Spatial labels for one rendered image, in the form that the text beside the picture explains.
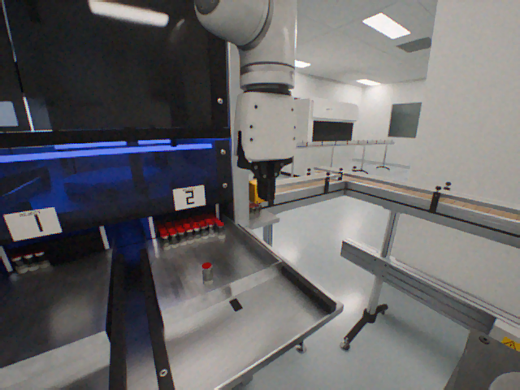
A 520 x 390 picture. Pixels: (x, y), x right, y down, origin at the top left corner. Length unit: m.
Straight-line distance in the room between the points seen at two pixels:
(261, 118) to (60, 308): 0.51
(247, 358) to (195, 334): 0.10
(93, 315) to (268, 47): 0.53
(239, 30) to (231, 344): 0.44
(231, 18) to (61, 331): 0.54
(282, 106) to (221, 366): 0.39
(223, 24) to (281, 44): 0.08
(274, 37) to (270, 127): 0.11
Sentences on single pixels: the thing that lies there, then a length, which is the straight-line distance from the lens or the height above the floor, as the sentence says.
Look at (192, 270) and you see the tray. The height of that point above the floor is 0.88.
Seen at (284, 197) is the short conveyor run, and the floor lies 0.91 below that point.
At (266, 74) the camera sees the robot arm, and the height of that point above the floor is 1.27.
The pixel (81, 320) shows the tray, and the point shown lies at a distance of 0.52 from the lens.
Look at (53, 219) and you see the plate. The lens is 0.62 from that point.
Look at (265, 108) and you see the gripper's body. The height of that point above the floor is 1.23.
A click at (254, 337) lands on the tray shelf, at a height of 0.88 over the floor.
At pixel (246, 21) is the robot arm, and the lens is 0.29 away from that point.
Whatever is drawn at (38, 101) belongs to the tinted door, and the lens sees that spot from 0.60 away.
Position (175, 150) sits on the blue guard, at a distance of 0.58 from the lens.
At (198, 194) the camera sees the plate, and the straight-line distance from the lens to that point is 0.61.
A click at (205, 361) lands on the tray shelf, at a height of 0.88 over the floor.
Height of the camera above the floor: 1.20
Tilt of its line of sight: 18 degrees down
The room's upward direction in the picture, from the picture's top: straight up
